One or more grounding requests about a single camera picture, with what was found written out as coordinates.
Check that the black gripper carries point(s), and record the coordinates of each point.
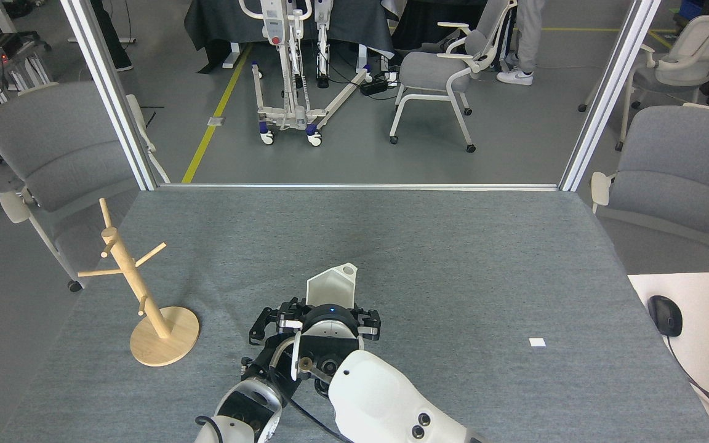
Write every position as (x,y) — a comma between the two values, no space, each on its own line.
(271,366)
(330,320)

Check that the white hexagonal cup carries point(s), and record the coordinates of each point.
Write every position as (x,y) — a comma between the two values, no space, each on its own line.
(330,289)

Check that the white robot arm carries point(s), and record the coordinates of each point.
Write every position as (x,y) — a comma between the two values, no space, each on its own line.
(379,400)
(244,412)

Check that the wooden cup rack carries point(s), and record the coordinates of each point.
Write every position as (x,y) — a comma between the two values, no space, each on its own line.
(164,344)

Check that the small white sticker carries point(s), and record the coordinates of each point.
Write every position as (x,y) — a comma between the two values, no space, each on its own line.
(538,342)

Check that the metal floor plate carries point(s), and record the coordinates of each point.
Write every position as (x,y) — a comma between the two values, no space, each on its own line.
(216,120)

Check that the black power strip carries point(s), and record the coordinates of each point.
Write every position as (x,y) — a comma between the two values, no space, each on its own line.
(374,87)

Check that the white wheeled stand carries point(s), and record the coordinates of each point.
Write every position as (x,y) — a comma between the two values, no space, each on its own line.
(273,24)

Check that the black computer mouse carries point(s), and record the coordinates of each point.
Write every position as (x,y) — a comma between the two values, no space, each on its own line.
(665,315)

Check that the table with black cloth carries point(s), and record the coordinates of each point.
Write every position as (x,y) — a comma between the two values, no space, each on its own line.
(219,24)

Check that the person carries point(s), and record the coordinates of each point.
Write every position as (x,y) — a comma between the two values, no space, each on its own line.
(530,31)
(111,31)

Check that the grey chair with white frame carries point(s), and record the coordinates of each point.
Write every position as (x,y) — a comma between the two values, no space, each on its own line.
(680,166)
(431,67)
(53,141)
(668,77)

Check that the silver frame post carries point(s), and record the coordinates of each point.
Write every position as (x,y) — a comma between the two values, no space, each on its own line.
(607,92)
(111,92)

